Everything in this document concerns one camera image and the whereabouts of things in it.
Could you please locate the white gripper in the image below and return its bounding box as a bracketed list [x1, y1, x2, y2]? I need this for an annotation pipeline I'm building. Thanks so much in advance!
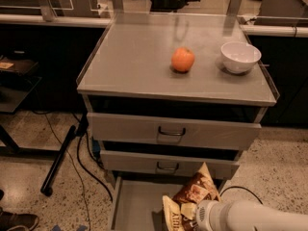
[181, 200, 228, 231]

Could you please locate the brown chip bag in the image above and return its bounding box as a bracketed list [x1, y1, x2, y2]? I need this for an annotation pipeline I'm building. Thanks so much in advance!
[162, 163, 220, 231]

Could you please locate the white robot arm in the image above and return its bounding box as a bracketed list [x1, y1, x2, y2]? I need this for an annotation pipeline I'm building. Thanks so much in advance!
[180, 200, 308, 231]

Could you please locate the bottom grey drawer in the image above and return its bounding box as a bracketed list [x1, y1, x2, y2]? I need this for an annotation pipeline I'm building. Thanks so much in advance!
[108, 175, 223, 231]

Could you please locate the grey drawer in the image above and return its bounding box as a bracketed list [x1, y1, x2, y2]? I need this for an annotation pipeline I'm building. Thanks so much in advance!
[88, 113, 261, 150]
[108, 175, 223, 231]
[100, 150, 239, 180]

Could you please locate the middle grey drawer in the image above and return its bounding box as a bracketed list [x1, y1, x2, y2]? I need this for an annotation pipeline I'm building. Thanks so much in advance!
[100, 150, 239, 180]

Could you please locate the grey drawer cabinet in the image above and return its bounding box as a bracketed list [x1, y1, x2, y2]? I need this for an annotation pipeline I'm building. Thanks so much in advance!
[78, 13, 278, 231]

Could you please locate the top grey drawer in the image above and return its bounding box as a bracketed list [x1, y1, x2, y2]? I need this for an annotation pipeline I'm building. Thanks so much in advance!
[88, 113, 261, 150]

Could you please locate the black metal stand leg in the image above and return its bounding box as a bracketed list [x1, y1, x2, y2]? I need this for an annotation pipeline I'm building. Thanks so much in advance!
[40, 125, 76, 196]

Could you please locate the orange fruit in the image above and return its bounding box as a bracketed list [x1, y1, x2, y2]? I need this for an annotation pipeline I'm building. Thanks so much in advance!
[171, 47, 195, 72]

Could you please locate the white bowl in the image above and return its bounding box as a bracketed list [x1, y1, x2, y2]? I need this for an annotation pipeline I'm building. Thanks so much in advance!
[220, 41, 262, 74]

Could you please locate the dark shoe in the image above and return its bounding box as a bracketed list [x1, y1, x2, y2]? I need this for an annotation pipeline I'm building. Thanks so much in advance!
[0, 208, 39, 231]

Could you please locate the black side table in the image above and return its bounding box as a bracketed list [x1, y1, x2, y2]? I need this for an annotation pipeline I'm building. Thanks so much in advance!
[0, 76, 41, 155]

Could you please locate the black cable loop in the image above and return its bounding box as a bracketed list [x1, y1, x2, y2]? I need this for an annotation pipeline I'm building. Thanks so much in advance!
[218, 185, 264, 206]

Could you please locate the black floor cable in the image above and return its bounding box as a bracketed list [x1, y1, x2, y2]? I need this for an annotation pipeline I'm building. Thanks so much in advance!
[76, 132, 114, 203]

